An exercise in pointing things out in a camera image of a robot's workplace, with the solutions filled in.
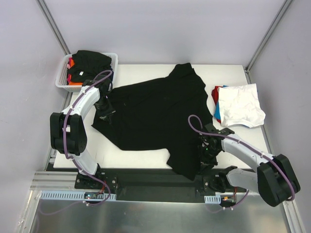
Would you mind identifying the white plastic laundry basket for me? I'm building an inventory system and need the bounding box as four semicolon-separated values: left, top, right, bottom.
55;52;119;93

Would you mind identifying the white t shirt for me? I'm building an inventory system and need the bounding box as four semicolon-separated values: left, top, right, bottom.
218;83;266;128

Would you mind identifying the black t shirt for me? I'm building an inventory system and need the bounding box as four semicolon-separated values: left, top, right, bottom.
68;50;112;83
92;63;213;180

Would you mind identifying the red t shirt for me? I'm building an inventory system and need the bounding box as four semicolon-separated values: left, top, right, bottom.
211;86;222;106

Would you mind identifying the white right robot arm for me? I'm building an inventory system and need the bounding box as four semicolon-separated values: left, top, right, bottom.
198;124;301;207

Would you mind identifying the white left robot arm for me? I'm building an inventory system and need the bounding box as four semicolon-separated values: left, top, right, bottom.
50;78;115;189

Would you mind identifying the orange t shirt in basket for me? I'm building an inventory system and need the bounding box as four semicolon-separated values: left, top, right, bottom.
67;57;84;85

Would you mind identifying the black t shirt in basket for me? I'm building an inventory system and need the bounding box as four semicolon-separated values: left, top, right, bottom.
68;50;112;83

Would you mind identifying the pink t shirt in basket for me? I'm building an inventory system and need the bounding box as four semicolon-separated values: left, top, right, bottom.
67;57;74;85

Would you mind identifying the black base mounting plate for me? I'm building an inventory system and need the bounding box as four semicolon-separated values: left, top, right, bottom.
74;167;247;201

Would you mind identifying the right white cable duct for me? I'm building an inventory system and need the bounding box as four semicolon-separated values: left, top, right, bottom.
204;195;221;204

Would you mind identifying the white cable duct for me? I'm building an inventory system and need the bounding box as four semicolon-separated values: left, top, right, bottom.
41;191;117;201
204;195;221;204

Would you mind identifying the left white cable duct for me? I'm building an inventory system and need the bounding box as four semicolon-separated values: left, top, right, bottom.
41;191;117;201

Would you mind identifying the aluminium front rail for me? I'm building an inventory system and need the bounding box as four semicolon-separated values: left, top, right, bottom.
30;172;292;195

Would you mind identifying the left aluminium frame post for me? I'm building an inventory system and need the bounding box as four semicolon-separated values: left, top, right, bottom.
36;0;71;66

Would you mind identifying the aluminium frame post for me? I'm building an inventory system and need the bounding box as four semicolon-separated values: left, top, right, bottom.
244;0;294;73
36;0;71;66

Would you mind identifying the right aluminium frame post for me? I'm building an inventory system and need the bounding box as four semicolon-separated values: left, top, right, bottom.
244;0;294;73

